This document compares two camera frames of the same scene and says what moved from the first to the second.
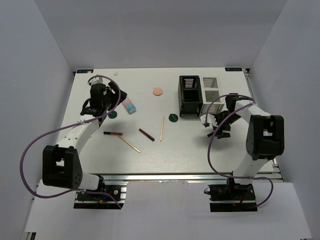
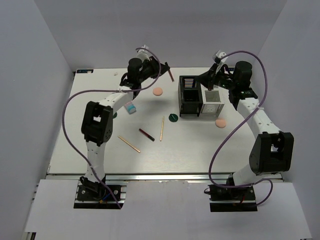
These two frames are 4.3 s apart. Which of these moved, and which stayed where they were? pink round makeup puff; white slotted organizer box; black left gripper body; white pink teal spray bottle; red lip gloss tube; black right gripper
Moved: black left gripper body; black right gripper
Stayed: white slotted organizer box; red lip gloss tube; white pink teal spray bottle; pink round makeup puff
